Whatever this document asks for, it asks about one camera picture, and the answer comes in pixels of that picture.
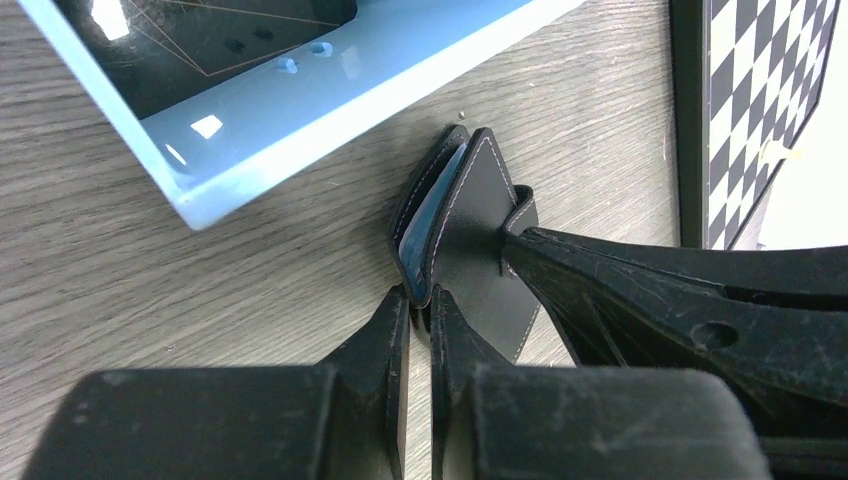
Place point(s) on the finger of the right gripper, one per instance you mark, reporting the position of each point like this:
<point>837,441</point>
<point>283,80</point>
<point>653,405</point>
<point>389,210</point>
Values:
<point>771,324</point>

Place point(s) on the black white checkerboard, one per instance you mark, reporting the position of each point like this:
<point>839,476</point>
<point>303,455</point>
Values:
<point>747,78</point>

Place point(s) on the three-compartment blue purple tray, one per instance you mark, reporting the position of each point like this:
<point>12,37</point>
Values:
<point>220,101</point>

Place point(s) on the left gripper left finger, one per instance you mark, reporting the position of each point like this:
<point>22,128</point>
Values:
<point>343,417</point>

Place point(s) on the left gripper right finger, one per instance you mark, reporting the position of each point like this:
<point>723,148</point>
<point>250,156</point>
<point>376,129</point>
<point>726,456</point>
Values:
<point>496,420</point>

